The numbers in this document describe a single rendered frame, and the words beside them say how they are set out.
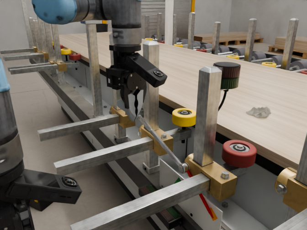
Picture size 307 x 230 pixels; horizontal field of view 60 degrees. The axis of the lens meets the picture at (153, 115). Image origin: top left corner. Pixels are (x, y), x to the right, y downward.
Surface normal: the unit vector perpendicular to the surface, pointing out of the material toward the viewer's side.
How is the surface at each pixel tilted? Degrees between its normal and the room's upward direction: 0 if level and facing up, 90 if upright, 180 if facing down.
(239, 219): 0
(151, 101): 90
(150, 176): 0
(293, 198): 90
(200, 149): 90
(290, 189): 90
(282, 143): 0
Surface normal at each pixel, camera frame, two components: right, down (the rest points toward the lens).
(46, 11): -0.21, 0.38
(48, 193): 0.54, 0.37
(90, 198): 0.00, -0.92
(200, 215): -0.86, 0.20
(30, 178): 0.47, -0.88
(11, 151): 0.96, 0.11
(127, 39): 0.04, 0.39
